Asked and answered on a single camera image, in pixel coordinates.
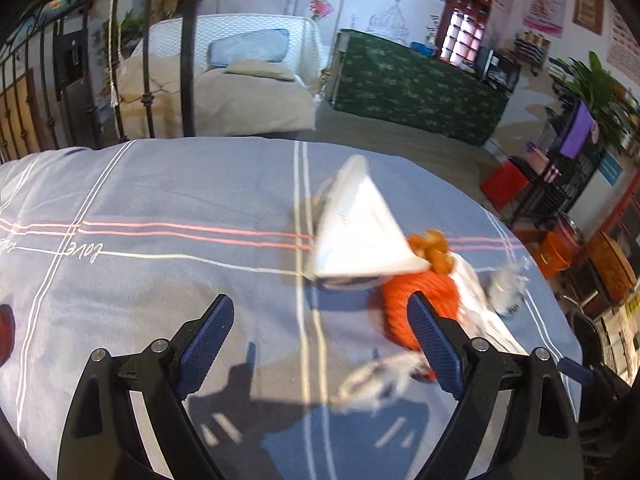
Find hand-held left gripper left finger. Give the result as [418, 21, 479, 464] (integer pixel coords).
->
[56, 294, 236, 480]

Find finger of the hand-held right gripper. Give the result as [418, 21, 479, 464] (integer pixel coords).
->
[559, 356, 628, 401]

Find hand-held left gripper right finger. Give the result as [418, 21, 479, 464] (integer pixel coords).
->
[406, 290, 586, 480]

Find orange yarn doll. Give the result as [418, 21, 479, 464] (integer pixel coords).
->
[379, 229, 462, 382]

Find white paper cone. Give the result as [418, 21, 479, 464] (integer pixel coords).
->
[302, 154, 432, 291]

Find white plastic bag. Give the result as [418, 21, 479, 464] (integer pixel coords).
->
[450, 255, 512, 357]

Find twisted white tissue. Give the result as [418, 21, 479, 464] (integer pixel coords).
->
[337, 350, 432, 412]

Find striped blue bed sheet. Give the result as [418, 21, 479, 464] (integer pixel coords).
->
[0, 135, 584, 480]

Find clear plastic wrapper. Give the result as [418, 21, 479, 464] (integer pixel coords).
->
[487, 255, 532, 317]

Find woven wooden box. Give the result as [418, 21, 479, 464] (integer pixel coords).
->
[585, 230, 639, 302]

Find orange bucket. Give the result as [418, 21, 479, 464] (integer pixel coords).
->
[532, 232, 572, 281]

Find pink basin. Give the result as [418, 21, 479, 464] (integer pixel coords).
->
[555, 214, 584, 247]

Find red plastic bin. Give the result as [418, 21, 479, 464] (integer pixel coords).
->
[480, 157, 531, 212]

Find black metal rack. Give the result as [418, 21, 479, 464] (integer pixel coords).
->
[509, 104, 602, 232]

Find red translucent bottle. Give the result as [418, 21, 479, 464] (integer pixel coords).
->
[0, 304, 16, 364]

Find pink tub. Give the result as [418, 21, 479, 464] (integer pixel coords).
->
[522, 147, 559, 182]

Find purple towel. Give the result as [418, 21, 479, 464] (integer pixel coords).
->
[559, 102, 599, 159]

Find beige blanket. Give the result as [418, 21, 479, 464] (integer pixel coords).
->
[107, 55, 318, 139]

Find green floral covered cabinet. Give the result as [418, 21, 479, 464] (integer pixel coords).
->
[332, 29, 511, 147]

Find potted green plant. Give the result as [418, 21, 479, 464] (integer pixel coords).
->
[556, 52, 637, 152]

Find small black display box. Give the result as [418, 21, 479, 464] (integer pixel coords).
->
[475, 46, 519, 94]

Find beige cushion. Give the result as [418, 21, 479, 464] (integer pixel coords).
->
[222, 60, 297, 83]

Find black water dispenser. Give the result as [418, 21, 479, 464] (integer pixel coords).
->
[52, 30, 104, 147]

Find wooden panel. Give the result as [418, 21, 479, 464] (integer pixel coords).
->
[0, 67, 42, 162]

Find grey blue pillow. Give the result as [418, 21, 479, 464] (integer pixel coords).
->
[207, 29, 291, 69]

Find white woven swing seat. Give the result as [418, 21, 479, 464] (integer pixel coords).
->
[132, 14, 324, 107]

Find red telephone booth cabinet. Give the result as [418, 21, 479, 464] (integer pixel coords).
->
[436, 0, 497, 68]

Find black metal bed frame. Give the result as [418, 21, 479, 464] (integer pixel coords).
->
[0, 0, 209, 162]

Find wall rack with bottles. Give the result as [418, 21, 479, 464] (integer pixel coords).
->
[515, 30, 549, 67]

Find brown tower wall poster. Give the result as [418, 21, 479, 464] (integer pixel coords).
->
[572, 0, 607, 37]

